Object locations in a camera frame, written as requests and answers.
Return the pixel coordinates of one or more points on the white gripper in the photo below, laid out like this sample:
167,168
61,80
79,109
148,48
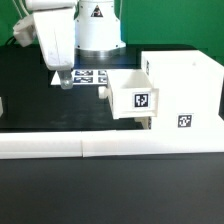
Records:
56,34

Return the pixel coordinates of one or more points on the white drawer tray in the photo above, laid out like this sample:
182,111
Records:
144,121
130,94

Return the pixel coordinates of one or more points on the white front drawer tray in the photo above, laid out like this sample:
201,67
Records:
144,121

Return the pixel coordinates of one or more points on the white drawer cabinet box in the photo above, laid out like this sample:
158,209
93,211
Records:
190,85

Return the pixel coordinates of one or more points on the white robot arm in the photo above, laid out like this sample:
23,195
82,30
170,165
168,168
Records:
97,28

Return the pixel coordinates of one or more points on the marker tag sheet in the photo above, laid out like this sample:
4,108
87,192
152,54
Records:
84,77

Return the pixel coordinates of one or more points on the white front rail right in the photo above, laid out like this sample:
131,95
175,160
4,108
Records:
148,142

